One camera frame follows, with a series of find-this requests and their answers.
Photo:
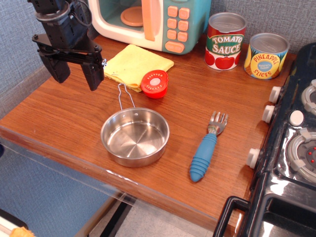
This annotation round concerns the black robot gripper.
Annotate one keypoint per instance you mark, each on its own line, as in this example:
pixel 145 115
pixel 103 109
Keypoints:
pixel 66 40

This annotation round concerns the red toy tomato slice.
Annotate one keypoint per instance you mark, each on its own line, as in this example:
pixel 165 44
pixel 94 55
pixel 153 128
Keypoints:
pixel 155 84

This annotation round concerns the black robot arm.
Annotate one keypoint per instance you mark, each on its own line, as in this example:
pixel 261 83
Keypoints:
pixel 64 3

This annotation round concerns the stainless steel pot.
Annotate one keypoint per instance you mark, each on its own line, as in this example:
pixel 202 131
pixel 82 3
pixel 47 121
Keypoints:
pixel 134 137

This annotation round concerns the yellow cloth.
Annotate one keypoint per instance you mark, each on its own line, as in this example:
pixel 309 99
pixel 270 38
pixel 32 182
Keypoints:
pixel 132 63

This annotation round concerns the orange microwave turntable plate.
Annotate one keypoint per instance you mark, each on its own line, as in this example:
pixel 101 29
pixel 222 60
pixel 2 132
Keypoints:
pixel 132 16

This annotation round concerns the toy microwave oven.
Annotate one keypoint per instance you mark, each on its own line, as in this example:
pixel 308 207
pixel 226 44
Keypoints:
pixel 171 26

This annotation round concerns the tomato sauce can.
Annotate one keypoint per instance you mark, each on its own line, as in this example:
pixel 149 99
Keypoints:
pixel 224 41

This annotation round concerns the orange fuzzy object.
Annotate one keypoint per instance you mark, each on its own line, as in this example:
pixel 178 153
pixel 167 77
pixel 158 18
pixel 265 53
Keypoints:
pixel 21 232

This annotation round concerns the pineapple slices can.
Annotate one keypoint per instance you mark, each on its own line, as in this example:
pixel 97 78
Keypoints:
pixel 266 55

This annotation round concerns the white stove knob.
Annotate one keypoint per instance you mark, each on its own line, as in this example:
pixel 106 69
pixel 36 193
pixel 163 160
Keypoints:
pixel 252 157
pixel 268 113
pixel 274 94

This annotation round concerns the black toy stove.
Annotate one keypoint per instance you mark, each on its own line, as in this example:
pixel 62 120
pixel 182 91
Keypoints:
pixel 283 188

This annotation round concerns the blue handled fork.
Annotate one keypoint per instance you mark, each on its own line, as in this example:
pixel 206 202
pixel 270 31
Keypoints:
pixel 202 158

